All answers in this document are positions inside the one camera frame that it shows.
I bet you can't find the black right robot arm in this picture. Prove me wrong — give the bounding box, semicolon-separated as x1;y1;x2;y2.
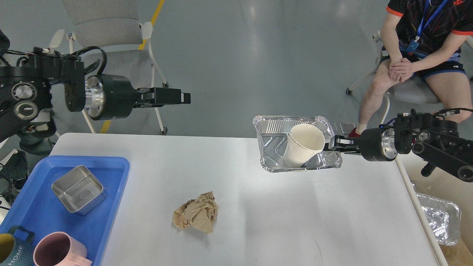
324;108;473;183

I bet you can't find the dark teal home mug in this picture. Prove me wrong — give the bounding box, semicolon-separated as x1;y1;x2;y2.
0;225;34;266

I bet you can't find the aluminium foil tray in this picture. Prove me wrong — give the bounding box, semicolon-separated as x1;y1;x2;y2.
253;116;343;173

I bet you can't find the beige waste bin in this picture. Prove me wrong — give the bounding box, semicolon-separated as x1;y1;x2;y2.
396;153;473;266

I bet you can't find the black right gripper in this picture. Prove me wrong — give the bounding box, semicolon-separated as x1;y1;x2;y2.
324;127;398;161

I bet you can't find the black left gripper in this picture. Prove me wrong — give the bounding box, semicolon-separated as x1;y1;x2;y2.
84;74;191;120

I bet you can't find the pink mug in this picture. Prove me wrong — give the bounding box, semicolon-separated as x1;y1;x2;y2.
33;231;93;266

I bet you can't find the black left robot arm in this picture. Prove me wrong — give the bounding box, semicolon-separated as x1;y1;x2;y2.
1;47;191;141

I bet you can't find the seated person black shirt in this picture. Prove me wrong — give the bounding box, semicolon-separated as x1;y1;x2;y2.
348;0;473;137

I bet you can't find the grey office chair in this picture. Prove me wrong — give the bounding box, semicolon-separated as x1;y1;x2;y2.
62;0;169;135

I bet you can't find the stainless steel tray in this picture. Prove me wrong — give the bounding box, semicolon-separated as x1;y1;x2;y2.
52;165;106;215

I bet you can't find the white paper cup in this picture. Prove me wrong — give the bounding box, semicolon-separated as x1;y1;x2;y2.
283;123;326;168

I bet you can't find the blue plastic tray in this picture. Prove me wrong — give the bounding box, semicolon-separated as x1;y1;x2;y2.
0;156;130;266

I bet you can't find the foil tray in bin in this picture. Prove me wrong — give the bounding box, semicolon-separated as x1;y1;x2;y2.
410;181;462;246

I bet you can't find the crumpled brown paper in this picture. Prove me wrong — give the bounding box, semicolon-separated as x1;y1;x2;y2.
172;191;219;234

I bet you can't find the grey chair under person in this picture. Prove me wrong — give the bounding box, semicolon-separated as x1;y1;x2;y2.
346;31;473;124

